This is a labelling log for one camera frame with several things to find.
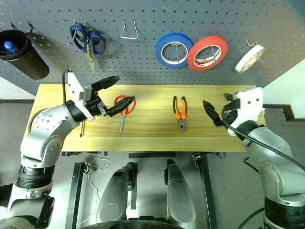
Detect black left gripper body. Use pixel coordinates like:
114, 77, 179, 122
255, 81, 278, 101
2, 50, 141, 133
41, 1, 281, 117
83, 88, 112, 118

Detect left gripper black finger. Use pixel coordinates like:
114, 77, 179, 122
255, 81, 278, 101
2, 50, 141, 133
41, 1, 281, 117
103, 95, 136, 117
91, 76, 121, 93

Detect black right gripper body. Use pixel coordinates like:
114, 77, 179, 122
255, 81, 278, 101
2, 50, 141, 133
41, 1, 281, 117
221, 97, 241, 127

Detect red handled scissors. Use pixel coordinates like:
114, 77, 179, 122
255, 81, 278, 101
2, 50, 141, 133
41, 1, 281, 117
113, 94, 137, 135

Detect orange and black pliers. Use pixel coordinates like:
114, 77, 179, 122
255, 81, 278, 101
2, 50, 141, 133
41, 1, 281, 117
173, 95, 188, 133

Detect grey perforated pegboard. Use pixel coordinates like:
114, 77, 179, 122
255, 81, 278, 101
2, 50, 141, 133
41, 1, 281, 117
0, 0, 305, 97

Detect white tape roll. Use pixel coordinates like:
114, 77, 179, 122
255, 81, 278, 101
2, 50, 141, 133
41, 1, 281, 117
234, 44, 266, 73

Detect silver pegboard hook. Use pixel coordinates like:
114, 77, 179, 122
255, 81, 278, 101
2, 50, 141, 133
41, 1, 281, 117
170, 42, 182, 64
246, 39, 266, 64
67, 19, 89, 46
209, 45, 222, 64

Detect red tape roll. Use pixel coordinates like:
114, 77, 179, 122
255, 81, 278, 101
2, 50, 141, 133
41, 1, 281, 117
187, 35, 229, 72

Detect blue tape roll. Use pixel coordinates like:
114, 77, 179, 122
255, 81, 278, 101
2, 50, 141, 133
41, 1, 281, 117
155, 32, 194, 69

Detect black cylindrical holder cup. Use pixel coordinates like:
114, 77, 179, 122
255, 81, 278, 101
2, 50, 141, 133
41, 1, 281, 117
0, 29, 50, 81

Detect silver rounded leg shell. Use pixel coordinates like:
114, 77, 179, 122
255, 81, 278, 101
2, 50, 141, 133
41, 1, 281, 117
164, 159, 197, 229
96, 162, 139, 225

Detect blue marker pen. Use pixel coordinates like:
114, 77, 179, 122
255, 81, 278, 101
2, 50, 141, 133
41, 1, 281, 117
3, 41, 20, 55

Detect dark rounded shape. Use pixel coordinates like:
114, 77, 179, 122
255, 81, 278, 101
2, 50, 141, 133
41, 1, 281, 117
83, 216, 182, 229

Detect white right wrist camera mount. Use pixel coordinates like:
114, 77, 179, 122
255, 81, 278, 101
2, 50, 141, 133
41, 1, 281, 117
230, 87, 265, 131

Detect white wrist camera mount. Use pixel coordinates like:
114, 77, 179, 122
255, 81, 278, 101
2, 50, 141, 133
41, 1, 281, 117
66, 69, 96, 122
230, 87, 265, 131

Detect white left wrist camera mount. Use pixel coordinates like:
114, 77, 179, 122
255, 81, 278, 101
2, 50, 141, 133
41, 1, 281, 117
66, 69, 96, 122

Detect blue handled scissors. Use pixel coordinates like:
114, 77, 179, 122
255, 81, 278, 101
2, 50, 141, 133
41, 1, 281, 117
69, 23, 107, 75

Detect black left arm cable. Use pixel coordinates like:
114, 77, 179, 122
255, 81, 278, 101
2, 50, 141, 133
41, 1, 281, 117
28, 70, 70, 134

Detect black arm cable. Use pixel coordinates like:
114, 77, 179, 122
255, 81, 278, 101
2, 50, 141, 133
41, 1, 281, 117
221, 108, 305, 174
28, 70, 70, 134

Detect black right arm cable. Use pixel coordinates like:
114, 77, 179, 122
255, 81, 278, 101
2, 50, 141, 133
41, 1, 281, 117
221, 108, 305, 174

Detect silver wire loop hook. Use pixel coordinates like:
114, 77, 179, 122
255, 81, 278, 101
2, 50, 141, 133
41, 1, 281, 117
120, 19, 139, 40

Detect thin white wire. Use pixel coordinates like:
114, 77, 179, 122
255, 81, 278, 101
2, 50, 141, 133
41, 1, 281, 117
77, 156, 110, 227

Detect black table frame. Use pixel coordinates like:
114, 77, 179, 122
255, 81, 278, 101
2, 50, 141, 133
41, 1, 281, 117
61, 150, 227, 229

